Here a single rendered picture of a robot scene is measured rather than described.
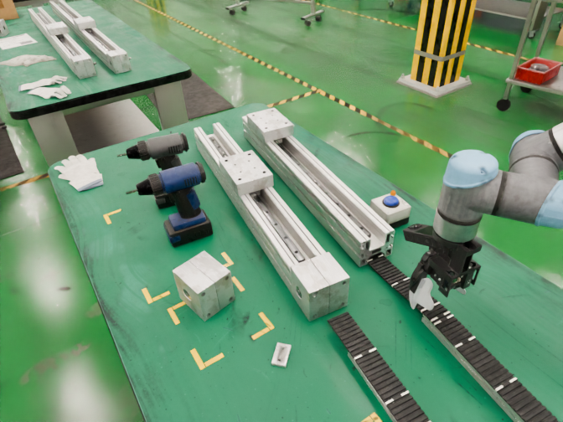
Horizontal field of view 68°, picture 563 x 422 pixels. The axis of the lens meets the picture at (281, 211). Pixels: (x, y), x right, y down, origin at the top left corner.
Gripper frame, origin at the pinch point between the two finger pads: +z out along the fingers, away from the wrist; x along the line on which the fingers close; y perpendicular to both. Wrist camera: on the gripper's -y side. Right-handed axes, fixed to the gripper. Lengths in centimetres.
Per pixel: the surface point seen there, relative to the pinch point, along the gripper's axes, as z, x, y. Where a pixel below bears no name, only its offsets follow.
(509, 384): 2.4, 0.7, 21.8
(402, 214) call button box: 1.5, 14.2, -26.3
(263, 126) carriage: -7, -4, -80
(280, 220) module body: 1.0, -16.7, -39.5
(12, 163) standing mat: 82, -124, -286
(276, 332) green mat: 5.6, -31.8, -10.1
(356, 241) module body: -1.7, -5.0, -20.2
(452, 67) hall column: 64, 244, -234
